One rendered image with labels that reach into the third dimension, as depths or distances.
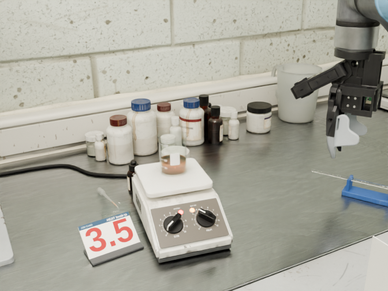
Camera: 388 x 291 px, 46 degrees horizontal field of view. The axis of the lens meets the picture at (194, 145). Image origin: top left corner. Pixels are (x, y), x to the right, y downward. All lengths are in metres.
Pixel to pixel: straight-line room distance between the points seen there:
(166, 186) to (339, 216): 0.33
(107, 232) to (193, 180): 0.17
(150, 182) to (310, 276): 0.31
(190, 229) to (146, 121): 0.41
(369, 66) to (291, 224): 0.32
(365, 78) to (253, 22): 0.58
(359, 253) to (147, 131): 0.56
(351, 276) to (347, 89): 0.33
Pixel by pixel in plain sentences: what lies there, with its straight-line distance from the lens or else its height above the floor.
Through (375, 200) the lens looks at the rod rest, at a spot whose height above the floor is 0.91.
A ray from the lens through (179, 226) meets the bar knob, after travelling 0.76.
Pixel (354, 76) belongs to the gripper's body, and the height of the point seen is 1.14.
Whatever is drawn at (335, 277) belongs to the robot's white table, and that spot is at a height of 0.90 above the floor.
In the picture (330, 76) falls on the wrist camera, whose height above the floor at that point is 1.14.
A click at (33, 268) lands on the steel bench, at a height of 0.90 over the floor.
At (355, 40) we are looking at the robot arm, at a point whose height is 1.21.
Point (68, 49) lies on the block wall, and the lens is 1.18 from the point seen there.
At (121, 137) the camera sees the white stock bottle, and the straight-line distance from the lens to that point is 1.06.
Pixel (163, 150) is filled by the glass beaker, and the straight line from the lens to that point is 0.81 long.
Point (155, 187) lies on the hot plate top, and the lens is 0.79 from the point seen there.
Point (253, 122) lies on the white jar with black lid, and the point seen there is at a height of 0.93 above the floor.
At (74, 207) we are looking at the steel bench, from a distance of 0.94.
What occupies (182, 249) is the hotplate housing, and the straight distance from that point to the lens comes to 0.75.
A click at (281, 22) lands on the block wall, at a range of 1.46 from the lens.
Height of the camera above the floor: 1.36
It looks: 23 degrees down
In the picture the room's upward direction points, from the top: 1 degrees counter-clockwise
